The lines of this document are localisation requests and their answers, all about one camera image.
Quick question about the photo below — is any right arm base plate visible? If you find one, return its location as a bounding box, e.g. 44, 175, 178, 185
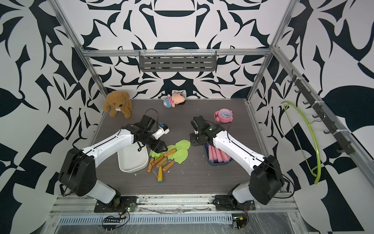
212, 195, 256, 212

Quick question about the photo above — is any teal storage box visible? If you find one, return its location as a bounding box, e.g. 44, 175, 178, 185
204, 144, 233, 166

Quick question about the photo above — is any black power strip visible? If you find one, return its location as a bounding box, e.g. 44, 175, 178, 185
102, 215, 122, 225

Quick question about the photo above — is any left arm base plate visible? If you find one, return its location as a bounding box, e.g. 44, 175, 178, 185
94, 196, 138, 213

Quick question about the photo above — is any purple pointed shovel pink handle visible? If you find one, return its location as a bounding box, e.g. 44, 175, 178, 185
220, 150, 231, 162

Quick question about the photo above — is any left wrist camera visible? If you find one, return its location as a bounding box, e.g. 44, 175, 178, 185
152, 123, 169, 139

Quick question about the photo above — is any grey wall shelf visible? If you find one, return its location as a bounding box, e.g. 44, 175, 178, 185
139, 49, 217, 72

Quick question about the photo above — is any purple square scoop pink handle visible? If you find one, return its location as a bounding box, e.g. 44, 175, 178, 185
208, 145, 214, 162

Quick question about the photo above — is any green hoop hanger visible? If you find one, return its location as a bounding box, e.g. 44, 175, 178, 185
281, 100, 322, 185

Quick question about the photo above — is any black hook rail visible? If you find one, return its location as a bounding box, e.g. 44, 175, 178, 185
289, 70, 356, 155

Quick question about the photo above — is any brown teddy bear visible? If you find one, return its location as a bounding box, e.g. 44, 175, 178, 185
103, 91, 133, 119

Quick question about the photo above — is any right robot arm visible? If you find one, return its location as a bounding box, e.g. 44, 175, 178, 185
191, 116, 284, 205

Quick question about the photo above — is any white storage tray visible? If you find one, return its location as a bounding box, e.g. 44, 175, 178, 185
117, 143, 149, 174

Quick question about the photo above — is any black connector box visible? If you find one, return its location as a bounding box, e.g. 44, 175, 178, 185
232, 216, 248, 230

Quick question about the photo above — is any pink alarm clock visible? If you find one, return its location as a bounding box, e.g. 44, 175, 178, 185
213, 108, 233, 123

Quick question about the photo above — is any small plush doll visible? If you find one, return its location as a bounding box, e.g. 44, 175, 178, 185
163, 92, 186, 108

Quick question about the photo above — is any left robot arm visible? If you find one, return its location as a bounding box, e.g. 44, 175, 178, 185
58, 115, 169, 209

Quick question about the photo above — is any green shovel wooden handle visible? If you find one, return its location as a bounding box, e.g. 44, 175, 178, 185
162, 149, 189, 172
156, 139, 191, 160
147, 150, 160, 173

